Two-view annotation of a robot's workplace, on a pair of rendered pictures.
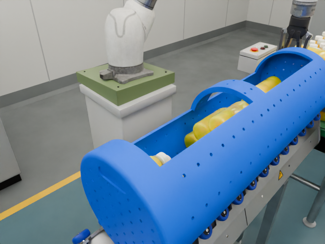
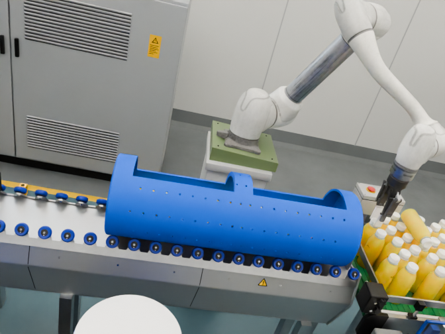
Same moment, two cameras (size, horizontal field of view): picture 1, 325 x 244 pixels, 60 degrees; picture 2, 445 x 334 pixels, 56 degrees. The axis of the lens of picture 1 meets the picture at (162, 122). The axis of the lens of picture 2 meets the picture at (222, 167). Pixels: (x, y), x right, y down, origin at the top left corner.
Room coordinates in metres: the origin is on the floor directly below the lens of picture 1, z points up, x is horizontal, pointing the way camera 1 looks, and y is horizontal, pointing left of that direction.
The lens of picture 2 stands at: (-0.36, -0.86, 2.02)
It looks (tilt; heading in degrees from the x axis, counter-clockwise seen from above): 32 degrees down; 35
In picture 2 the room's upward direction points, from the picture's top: 15 degrees clockwise
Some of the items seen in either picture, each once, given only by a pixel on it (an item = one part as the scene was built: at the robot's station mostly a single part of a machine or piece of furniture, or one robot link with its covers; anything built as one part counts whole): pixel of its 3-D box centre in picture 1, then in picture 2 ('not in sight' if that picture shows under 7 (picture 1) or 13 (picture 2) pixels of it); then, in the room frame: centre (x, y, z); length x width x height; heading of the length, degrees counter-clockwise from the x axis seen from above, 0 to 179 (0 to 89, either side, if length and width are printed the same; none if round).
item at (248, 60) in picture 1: (257, 57); (376, 200); (1.39, -0.49, 1.05); 0.20 x 0.10 x 0.10; 136
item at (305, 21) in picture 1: (298, 27); (395, 185); (1.20, -0.57, 1.26); 0.08 x 0.07 x 0.09; 46
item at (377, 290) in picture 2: not in sight; (371, 298); (0.94, -0.73, 0.95); 0.10 x 0.07 x 0.10; 46
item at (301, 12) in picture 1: (302, 8); (403, 169); (1.20, -0.57, 1.33); 0.09 x 0.09 x 0.06
